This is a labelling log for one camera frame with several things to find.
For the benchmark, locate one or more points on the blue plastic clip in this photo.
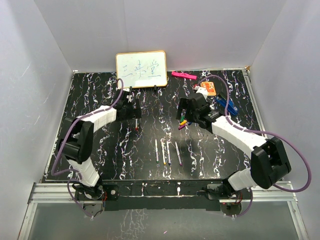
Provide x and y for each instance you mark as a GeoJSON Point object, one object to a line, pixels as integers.
{"type": "Point", "coordinates": [231, 108]}

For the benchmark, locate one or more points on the blue marker pen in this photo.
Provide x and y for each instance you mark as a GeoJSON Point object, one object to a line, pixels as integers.
{"type": "Point", "coordinates": [168, 153]}

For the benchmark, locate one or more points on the red marker pen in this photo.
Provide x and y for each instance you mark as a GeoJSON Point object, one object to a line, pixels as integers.
{"type": "Point", "coordinates": [136, 124]}

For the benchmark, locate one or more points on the small whiteboard with writing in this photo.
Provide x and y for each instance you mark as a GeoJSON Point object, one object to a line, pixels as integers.
{"type": "Point", "coordinates": [141, 69]}

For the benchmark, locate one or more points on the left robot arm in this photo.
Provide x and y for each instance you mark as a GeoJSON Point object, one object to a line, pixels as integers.
{"type": "Point", "coordinates": [77, 144]}

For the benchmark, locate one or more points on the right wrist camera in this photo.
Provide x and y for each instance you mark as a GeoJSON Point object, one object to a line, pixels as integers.
{"type": "Point", "coordinates": [201, 90]}

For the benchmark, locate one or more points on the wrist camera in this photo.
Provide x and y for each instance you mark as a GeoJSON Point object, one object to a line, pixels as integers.
{"type": "Point", "coordinates": [201, 90]}
{"type": "Point", "coordinates": [130, 98]}

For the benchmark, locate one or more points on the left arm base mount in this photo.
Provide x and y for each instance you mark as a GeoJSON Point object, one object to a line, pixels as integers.
{"type": "Point", "coordinates": [100, 192]}

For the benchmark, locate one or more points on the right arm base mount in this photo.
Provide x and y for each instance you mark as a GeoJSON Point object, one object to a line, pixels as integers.
{"type": "Point", "coordinates": [222, 191]}

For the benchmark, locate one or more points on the yellow pen cap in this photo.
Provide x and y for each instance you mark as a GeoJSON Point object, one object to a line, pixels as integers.
{"type": "Point", "coordinates": [183, 123]}

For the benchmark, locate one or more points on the pink marker pen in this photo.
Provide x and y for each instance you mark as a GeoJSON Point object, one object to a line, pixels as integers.
{"type": "Point", "coordinates": [178, 154]}

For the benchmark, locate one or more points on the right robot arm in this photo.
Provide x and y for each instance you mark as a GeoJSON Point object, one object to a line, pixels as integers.
{"type": "Point", "coordinates": [269, 162]}

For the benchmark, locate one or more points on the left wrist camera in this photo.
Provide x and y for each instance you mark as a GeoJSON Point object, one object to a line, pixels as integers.
{"type": "Point", "coordinates": [130, 98]}

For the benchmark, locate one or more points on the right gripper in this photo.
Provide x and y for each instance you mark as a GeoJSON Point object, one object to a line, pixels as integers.
{"type": "Point", "coordinates": [187, 117]}

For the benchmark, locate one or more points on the yellow marker pen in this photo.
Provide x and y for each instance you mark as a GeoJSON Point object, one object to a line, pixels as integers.
{"type": "Point", "coordinates": [163, 152]}

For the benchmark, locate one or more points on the orange card box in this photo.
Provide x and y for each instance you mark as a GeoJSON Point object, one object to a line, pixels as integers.
{"type": "Point", "coordinates": [210, 88]}

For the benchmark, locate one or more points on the green marker pen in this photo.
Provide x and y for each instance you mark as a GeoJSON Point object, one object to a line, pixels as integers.
{"type": "Point", "coordinates": [156, 151]}

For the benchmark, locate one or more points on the pink pen cap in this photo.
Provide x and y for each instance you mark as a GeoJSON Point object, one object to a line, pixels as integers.
{"type": "Point", "coordinates": [181, 126]}

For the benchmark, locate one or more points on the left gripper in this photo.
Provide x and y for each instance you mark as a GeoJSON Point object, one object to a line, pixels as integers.
{"type": "Point", "coordinates": [134, 114]}

